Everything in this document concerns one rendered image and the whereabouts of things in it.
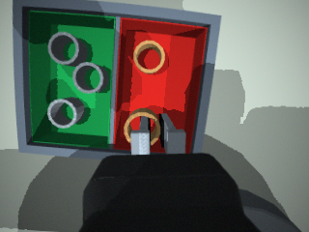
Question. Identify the bronze bushing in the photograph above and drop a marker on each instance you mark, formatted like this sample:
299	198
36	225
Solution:
152	45
143	112

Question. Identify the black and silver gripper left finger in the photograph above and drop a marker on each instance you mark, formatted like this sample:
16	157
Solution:
141	139

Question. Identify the red and green divided bin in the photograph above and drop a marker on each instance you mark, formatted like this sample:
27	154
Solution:
111	31

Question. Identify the dark grey metal sleeve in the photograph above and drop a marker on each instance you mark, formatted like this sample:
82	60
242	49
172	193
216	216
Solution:
56	46
56	116
78	78

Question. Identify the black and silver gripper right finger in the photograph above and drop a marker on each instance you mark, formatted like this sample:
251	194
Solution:
171	139

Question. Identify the grey round turntable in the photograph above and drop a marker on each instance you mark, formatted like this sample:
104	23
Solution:
265	215

